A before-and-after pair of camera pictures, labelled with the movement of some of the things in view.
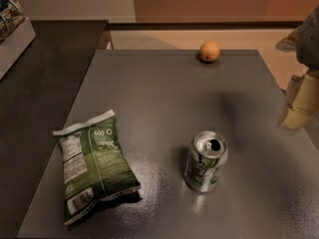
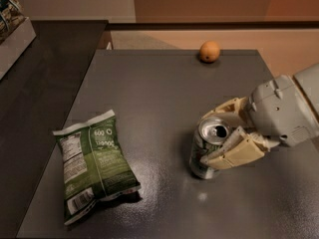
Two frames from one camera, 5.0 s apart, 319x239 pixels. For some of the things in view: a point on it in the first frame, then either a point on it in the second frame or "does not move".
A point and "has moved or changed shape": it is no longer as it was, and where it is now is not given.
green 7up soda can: (205, 160) has moved or changed shape
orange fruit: (209, 51) does not move
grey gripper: (309, 44) → (280, 112)
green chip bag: (95, 163) does not move
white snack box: (15, 44) does not move
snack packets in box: (11, 12) does not move
